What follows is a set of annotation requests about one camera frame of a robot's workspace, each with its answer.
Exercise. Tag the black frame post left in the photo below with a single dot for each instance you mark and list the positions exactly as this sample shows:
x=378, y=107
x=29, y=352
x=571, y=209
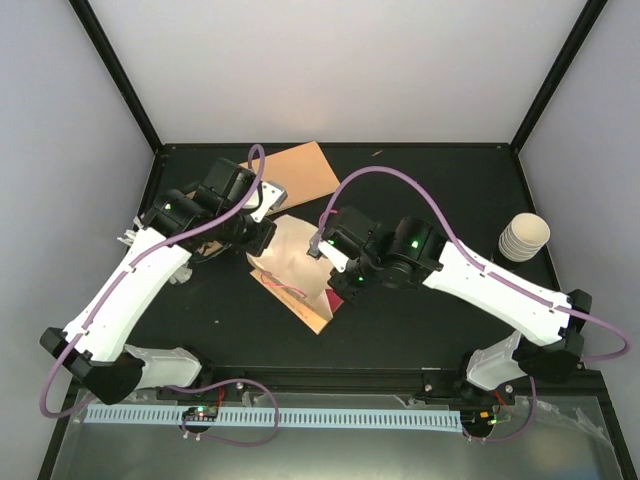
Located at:
x=102, y=45

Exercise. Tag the black frame post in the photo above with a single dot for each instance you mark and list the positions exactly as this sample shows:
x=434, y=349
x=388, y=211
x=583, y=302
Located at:
x=102, y=45
x=568, y=52

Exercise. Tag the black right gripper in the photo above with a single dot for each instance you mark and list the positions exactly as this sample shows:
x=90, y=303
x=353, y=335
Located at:
x=350, y=292

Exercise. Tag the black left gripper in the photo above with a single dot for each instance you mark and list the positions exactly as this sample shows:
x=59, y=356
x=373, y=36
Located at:
x=256, y=245

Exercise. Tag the white straws bundle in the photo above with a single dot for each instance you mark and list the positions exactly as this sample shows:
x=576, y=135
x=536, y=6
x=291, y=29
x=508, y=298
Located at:
x=135, y=235

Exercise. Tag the black frame post right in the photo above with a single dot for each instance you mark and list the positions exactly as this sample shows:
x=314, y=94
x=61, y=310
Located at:
x=568, y=52

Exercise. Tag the plain brown paper bag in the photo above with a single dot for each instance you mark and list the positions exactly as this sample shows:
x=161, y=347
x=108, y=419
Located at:
x=303, y=171

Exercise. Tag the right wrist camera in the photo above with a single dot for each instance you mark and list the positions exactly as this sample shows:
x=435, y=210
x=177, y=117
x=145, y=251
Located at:
x=322, y=248

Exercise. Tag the light blue cable duct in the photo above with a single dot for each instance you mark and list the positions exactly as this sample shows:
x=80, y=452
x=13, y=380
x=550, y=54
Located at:
x=265, y=417

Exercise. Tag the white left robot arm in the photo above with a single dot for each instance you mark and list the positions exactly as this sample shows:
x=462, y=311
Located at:
x=229, y=208

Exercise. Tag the brown pulp cup carriers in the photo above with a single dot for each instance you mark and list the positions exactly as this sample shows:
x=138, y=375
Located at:
x=209, y=249

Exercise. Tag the stack of paper cups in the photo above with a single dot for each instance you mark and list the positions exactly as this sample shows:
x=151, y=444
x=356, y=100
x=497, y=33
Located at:
x=523, y=237

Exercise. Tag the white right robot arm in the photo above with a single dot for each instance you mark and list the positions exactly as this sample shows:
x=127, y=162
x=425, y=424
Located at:
x=546, y=343

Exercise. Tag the cream cakes paper bag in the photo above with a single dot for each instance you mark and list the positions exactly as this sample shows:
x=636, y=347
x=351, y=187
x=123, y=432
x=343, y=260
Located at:
x=297, y=280

